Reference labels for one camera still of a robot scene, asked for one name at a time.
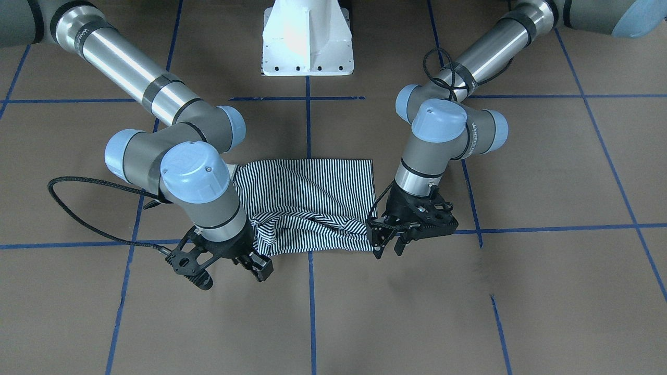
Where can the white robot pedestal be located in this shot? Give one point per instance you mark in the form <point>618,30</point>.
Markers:
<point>308,38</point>

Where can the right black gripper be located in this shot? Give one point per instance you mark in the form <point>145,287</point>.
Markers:
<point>230,249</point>

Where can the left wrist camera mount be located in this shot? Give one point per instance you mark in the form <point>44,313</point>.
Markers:
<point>433,215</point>

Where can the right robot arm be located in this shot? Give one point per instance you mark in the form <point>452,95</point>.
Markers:
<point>181,164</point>

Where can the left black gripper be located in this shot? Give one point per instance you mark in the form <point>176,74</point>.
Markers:
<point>399,207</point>

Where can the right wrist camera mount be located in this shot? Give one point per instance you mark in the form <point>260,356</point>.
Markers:
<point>185,262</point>

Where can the striped polo shirt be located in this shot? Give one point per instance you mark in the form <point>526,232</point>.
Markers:
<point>302,205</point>

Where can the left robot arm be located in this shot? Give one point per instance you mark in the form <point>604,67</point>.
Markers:
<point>444,129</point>

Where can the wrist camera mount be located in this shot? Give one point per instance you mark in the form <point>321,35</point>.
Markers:
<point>433,215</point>
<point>185,262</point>

